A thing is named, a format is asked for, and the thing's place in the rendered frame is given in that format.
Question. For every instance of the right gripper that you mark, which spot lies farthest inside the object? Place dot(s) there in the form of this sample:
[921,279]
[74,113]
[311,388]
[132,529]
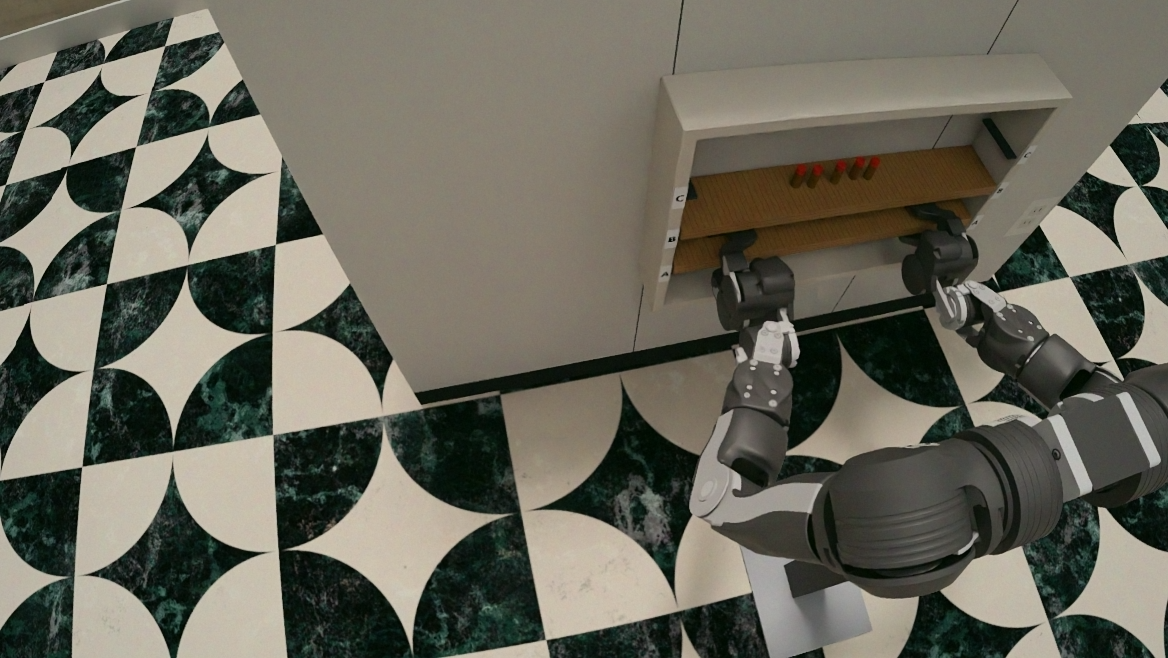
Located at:
[938,254]

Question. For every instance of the beige wall rack case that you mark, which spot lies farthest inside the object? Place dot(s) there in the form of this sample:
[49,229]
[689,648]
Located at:
[722,103]

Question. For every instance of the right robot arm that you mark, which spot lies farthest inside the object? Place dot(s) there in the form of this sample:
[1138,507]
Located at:
[1010,336]

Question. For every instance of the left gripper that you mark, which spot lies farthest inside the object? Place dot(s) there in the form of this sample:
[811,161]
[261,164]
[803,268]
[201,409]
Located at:
[769,285]

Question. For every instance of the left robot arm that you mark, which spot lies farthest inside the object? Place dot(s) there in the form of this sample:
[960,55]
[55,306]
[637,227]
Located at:
[892,507]

